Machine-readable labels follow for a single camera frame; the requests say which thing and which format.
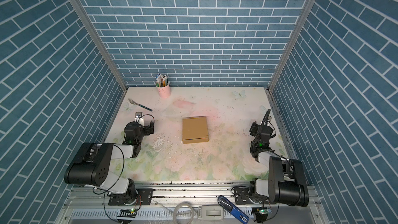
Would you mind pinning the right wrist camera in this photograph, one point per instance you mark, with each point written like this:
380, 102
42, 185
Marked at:
266, 118

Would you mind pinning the brown cardboard box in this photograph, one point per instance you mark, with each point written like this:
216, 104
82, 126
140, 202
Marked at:
195, 130

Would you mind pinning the metal fork teal handle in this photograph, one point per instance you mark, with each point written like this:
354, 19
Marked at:
138, 104

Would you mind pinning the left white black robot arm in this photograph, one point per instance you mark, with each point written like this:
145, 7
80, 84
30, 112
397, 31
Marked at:
91, 164

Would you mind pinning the grey white plastic device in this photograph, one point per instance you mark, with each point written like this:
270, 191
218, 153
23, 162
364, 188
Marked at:
211, 212

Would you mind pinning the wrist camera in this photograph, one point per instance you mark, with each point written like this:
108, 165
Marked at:
139, 116
266, 118

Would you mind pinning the pens in bucket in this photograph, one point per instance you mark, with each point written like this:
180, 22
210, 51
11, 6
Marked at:
161, 80

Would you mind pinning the pink pen holder bucket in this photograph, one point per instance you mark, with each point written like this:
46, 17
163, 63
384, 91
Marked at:
164, 92

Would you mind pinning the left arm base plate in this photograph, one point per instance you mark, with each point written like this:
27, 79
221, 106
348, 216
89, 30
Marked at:
141, 197

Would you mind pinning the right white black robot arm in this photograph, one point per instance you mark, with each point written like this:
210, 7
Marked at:
286, 181

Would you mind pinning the blue handheld tool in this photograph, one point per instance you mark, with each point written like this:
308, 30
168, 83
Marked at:
233, 209

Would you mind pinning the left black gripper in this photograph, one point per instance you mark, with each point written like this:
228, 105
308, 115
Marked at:
146, 128

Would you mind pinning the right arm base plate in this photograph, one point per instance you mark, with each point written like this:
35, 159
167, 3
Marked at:
241, 196

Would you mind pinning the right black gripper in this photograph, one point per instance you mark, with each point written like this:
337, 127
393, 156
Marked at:
255, 128

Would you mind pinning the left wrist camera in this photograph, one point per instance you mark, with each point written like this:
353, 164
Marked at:
139, 116

